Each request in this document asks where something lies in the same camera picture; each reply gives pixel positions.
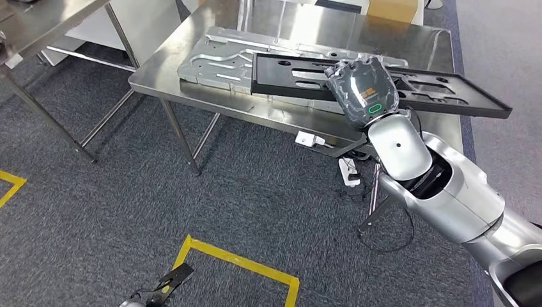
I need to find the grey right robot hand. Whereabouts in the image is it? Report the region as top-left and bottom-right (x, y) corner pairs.
(325, 57), (399, 130)

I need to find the black plastic plate bracket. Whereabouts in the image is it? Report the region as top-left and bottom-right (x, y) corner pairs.
(251, 52), (514, 120)

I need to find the stainless steel workbench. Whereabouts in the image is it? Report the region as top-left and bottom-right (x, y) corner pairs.
(127, 0), (467, 235)
(0, 0), (141, 165)

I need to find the white power strip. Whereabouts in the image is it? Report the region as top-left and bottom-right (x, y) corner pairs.
(338, 157), (362, 189)

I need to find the brown cardboard box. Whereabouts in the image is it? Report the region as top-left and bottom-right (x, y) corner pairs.
(366, 0), (421, 24)

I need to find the black flat pad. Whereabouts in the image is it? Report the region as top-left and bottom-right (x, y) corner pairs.
(315, 0), (364, 15)

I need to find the large stamped aluminium panel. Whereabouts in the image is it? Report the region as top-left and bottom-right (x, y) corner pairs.
(176, 26), (410, 115)

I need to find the white cabinet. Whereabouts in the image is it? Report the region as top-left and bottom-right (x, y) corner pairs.
(40, 0), (183, 71)

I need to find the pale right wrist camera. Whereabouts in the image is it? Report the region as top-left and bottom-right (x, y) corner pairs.
(295, 130), (327, 148)

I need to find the black floor cable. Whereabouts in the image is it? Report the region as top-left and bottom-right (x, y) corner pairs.
(357, 207), (416, 254)

